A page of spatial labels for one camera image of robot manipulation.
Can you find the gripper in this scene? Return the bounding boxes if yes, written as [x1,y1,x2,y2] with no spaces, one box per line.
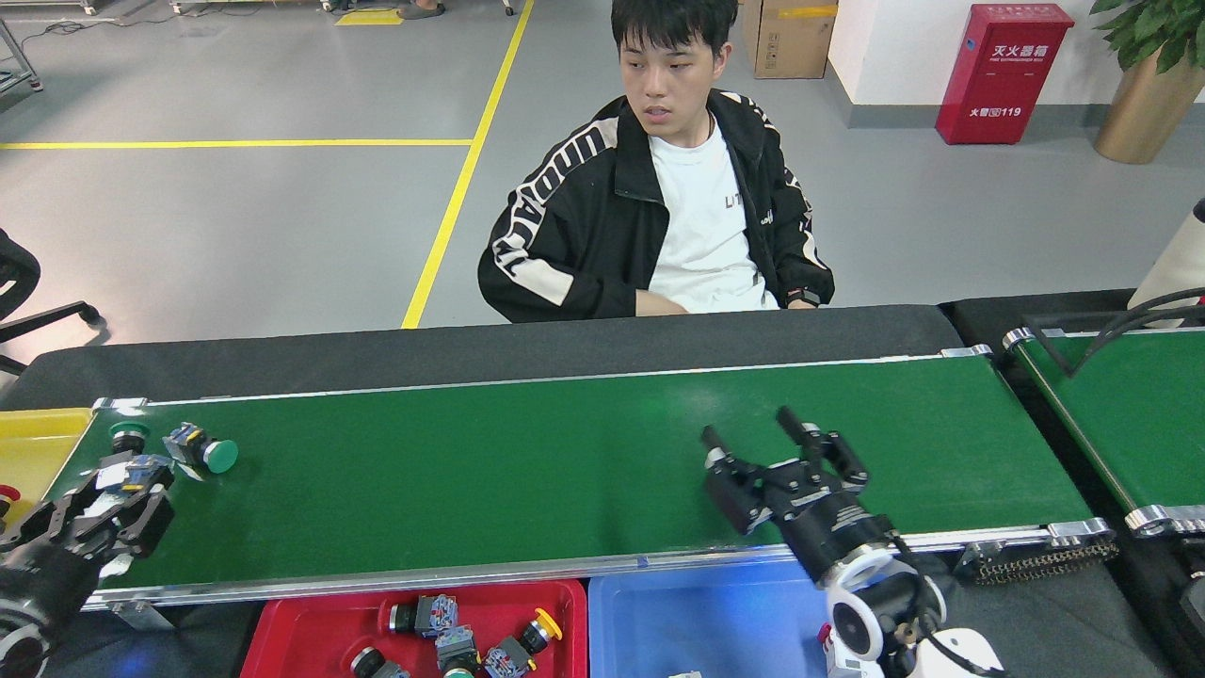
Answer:
[0,457,177,622]
[700,406,897,589]

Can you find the yellow button switch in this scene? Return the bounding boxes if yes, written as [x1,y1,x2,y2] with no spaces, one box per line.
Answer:
[482,606,565,678]

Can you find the yellow plastic tray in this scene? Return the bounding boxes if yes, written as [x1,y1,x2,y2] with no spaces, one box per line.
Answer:
[0,408,95,528]

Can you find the blue plastic tray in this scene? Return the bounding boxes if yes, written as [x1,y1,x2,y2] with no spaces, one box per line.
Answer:
[587,556,947,678]

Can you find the red plastic tray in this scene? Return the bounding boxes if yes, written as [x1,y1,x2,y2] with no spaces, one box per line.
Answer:
[240,579,589,678]

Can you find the green side conveyor belt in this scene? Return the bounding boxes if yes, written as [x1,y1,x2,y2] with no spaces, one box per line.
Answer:
[1001,325,1205,541]

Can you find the black office chair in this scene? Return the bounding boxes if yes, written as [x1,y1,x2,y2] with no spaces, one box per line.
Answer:
[0,229,103,378]

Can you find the person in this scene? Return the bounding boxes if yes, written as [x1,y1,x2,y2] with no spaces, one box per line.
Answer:
[477,0,836,324]

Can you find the cardboard box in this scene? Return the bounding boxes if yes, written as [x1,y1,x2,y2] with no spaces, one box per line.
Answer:
[742,0,839,80]

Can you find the red fire extinguisher box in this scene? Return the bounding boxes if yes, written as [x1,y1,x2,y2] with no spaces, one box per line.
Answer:
[935,3,1075,146]

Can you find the metal rack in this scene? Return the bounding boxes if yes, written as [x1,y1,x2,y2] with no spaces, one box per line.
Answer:
[0,19,43,95]

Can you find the potted plant gold pot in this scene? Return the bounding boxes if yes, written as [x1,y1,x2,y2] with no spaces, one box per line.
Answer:
[1092,0,1205,166]

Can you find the black drive chain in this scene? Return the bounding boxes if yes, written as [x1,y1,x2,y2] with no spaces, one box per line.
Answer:
[955,541,1121,587]

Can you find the black cable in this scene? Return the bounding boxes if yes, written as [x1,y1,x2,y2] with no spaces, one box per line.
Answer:
[1021,287,1205,378]

